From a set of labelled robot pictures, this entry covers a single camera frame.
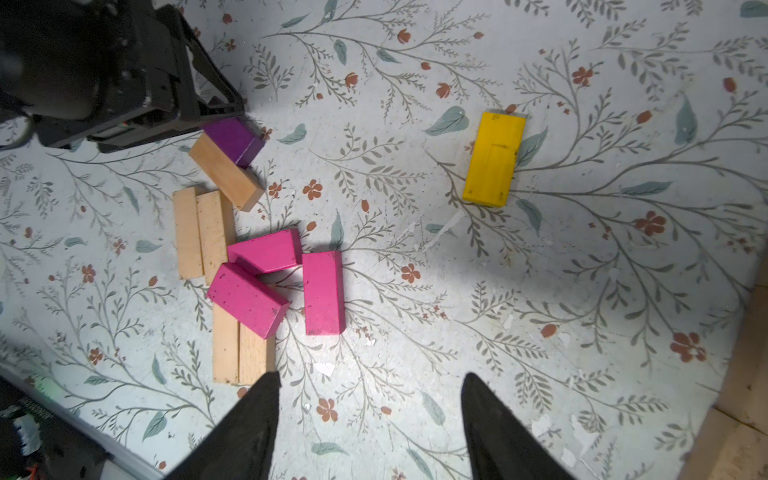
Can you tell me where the magenta block upper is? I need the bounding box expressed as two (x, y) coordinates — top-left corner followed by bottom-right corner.
(228, 228), (302, 276)

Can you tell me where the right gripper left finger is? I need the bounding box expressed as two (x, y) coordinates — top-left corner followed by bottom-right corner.
(166, 372), (281, 480)

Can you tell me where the magenta block lower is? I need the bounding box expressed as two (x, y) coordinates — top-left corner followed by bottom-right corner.
(208, 262), (290, 339)

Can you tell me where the yellow block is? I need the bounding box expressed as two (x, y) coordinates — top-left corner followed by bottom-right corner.
(462, 112), (526, 208)

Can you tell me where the natural wood block pair upper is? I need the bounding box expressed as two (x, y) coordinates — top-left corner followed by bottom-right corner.
(172, 187), (235, 284)

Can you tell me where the natural wood block pair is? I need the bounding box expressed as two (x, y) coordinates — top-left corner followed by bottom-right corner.
(172, 187), (235, 284)
(212, 304), (276, 386)

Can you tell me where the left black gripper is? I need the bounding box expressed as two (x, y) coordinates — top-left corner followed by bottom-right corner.
(1, 1), (244, 153)

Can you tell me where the magenta block right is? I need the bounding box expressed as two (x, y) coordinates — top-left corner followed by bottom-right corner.
(302, 251), (346, 336)

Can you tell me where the natural wood block by purple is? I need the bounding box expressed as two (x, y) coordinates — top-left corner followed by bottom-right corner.
(189, 133), (264, 212)

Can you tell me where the magenta block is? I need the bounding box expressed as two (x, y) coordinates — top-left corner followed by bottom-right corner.
(302, 251), (346, 336)
(208, 262), (290, 339)
(228, 228), (302, 276)

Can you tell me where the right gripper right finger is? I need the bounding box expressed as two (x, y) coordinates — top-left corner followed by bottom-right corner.
(461, 373), (572, 480)

